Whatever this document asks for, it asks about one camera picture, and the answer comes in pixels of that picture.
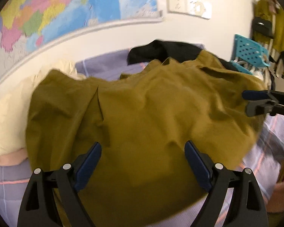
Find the purple plaid bed sheet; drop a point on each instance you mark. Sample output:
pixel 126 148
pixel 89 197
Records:
pixel 265 158

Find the clothes rack with olive garments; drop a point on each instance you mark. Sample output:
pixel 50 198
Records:
pixel 270 10

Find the colourful wall map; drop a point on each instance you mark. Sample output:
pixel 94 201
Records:
pixel 27 25

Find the white wall socket left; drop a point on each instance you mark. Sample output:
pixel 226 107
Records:
pixel 177 6

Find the olive green jacket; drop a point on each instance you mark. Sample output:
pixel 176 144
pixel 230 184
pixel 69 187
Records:
pixel 142 122

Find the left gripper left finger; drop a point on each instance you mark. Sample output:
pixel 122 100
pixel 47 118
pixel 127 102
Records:
pixel 38 207

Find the teal perforated storage rack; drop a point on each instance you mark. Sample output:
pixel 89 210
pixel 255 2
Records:
pixel 249 56

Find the pink folded garment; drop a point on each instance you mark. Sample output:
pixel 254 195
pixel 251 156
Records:
pixel 14 158

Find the pink fleece sleeve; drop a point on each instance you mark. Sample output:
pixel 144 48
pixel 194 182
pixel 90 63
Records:
pixel 276 202

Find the black garment on bed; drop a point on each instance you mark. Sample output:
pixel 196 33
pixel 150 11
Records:
pixel 185 54

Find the white wall socket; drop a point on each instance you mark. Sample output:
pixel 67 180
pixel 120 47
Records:
pixel 196 8
pixel 177 6

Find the white wall socket middle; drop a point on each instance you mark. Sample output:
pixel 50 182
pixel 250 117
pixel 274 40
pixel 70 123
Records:
pixel 196 8

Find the cream folded garment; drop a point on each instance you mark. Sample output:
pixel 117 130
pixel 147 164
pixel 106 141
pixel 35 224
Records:
pixel 14 106

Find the black bag on rack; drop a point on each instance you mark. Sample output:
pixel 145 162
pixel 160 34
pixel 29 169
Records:
pixel 262 26

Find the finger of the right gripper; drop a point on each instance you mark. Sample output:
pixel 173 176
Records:
pixel 252 95
pixel 259 107

